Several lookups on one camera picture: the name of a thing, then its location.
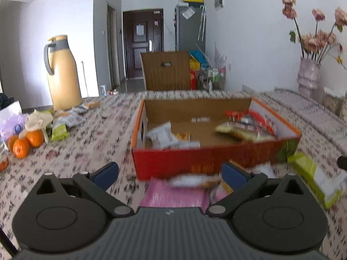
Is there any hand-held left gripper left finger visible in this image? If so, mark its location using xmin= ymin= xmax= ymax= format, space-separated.
xmin=33 ymin=162 xmax=134 ymax=218

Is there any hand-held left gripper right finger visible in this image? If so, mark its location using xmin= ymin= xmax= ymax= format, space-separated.
xmin=205 ymin=161 xmax=309 ymax=218

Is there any dark pink snack packet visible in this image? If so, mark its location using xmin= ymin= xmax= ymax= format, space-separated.
xmin=211 ymin=188 xmax=231 ymax=205

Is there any white lime-topped snack packet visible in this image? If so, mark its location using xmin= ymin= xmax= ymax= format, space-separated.
xmin=287 ymin=152 xmax=344 ymax=210

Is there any large white yellow-edged snack packet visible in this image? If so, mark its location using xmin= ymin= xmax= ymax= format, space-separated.
xmin=215 ymin=121 xmax=275 ymax=142

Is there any white chips print packet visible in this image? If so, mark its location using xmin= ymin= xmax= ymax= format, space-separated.
xmin=168 ymin=173 xmax=223 ymax=189

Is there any red cardboard box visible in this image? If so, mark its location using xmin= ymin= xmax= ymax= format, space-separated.
xmin=131 ymin=97 xmax=302 ymax=181

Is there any silver snack packet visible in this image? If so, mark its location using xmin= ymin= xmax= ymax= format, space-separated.
xmin=163 ymin=141 xmax=201 ymax=150

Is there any red snack packet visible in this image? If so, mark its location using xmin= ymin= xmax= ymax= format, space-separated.
xmin=225 ymin=110 xmax=278 ymax=136

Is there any light pink snack packet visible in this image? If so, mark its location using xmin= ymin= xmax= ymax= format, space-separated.
xmin=139 ymin=179 xmax=210 ymax=208

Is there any grey snack packet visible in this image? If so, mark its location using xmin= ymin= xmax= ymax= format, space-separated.
xmin=146 ymin=122 xmax=181 ymax=149

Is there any beige woven container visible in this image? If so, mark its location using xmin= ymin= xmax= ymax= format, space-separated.
xmin=322 ymin=87 xmax=347 ymax=115

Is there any small lime packet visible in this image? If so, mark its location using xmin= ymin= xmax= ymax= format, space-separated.
xmin=51 ymin=124 xmax=69 ymax=141

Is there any small white packet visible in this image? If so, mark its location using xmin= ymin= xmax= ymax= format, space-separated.
xmin=54 ymin=112 xmax=86 ymax=126

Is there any cream crumpled wrapper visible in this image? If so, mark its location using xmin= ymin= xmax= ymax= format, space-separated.
xmin=26 ymin=110 xmax=54 ymax=138

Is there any pink ribbed vase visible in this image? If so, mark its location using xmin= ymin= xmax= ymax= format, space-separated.
xmin=296 ymin=57 xmax=321 ymax=98

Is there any thin white pole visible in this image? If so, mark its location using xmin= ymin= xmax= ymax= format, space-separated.
xmin=81 ymin=61 xmax=88 ymax=96

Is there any yellow thermos jug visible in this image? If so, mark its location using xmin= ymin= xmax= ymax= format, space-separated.
xmin=44 ymin=35 xmax=83 ymax=111

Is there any red gift box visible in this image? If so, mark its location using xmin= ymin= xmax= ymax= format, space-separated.
xmin=190 ymin=69 xmax=200 ymax=90

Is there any clear glass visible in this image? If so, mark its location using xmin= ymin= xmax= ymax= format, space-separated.
xmin=0 ymin=141 xmax=10 ymax=171

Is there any white purple plastic bag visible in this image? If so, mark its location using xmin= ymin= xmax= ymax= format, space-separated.
xmin=0 ymin=101 xmax=28 ymax=144

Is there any pale dried reed bundle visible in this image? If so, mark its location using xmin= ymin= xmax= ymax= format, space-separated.
xmin=214 ymin=43 xmax=227 ymax=68

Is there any blue plastic dustpan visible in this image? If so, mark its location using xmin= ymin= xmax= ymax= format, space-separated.
xmin=190 ymin=50 xmax=208 ymax=65

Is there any black bag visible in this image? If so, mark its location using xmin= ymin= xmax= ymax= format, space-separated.
xmin=0 ymin=93 xmax=14 ymax=109

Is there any bunch of dried pink roses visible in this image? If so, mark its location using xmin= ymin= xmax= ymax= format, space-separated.
xmin=280 ymin=0 xmax=347 ymax=60

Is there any grey interior door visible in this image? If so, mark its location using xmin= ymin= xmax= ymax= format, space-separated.
xmin=107 ymin=4 xmax=120 ymax=87

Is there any dark brown entrance door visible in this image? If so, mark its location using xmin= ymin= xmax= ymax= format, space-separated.
xmin=123 ymin=9 xmax=164 ymax=80

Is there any grey refrigerator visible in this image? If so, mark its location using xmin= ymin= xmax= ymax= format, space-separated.
xmin=174 ymin=2 xmax=206 ymax=52

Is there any white folded umbrella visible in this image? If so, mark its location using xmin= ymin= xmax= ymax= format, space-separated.
xmin=198 ymin=5 xmax=206 ymax=41

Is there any paper sheet on refrigerator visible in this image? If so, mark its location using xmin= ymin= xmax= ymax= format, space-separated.
xmin=182 ymin=5 xmax=196 ymax=19

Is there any wire rack with bottles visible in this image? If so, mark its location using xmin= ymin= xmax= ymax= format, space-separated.
xmin=199 ymin=68 xmax=227 ymax=91

